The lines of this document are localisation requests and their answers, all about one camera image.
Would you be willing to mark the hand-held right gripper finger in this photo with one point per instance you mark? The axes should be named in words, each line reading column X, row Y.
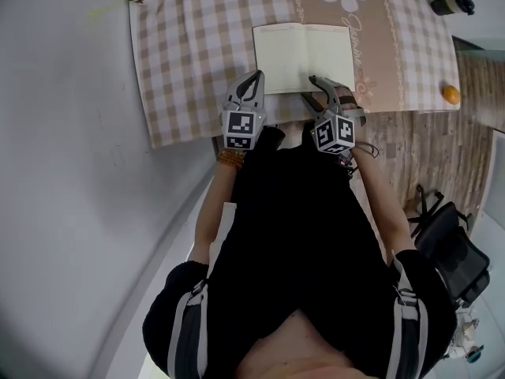
column 312, row 105
column 329, row 89

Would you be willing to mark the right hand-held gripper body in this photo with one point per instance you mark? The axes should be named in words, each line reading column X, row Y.
column 335, row 132

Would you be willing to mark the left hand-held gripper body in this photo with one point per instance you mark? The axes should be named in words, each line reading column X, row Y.
column 240, row 128

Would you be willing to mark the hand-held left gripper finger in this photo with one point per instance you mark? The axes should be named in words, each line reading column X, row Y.
column 234, row 91
column 258, row 95

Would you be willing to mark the blue-covered notebook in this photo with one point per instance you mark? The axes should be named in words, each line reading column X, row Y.
column 304, row 57

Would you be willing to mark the person's right forearm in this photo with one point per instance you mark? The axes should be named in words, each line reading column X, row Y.
column 382, row 203

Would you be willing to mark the person's left forearm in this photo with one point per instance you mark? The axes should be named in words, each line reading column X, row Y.
column 215, row 211

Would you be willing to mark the person's right hand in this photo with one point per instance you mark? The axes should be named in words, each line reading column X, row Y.
column 349, row 105

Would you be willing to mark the black waist device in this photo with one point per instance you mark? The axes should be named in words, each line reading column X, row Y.
column 346, row 163

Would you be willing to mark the person's left black shoe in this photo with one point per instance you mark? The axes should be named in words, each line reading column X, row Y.
column 272, row 138

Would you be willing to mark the checkered beige floral tablecloth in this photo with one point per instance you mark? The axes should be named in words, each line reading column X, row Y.
column 197, row 61

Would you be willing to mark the person's black garment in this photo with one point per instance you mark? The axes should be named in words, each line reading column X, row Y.
column 300, row 231

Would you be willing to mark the orange fruit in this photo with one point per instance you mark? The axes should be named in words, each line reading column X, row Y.
column 451, row 94

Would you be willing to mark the black office chair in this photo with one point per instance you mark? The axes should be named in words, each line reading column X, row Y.
column 457, row 251

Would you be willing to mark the red and blue small object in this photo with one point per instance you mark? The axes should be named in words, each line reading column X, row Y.
column 474, row 353

